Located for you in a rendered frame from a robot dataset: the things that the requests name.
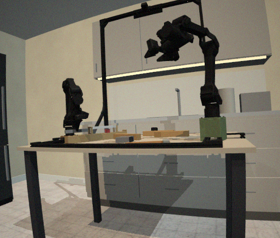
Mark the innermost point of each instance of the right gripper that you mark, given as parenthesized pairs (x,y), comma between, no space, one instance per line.
(75,121)

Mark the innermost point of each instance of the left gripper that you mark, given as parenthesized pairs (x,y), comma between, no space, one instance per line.
(168,48)

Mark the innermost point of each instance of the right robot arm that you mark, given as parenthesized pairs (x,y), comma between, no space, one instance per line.
(73,96)

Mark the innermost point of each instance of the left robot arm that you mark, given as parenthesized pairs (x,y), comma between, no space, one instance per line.
(180,32)

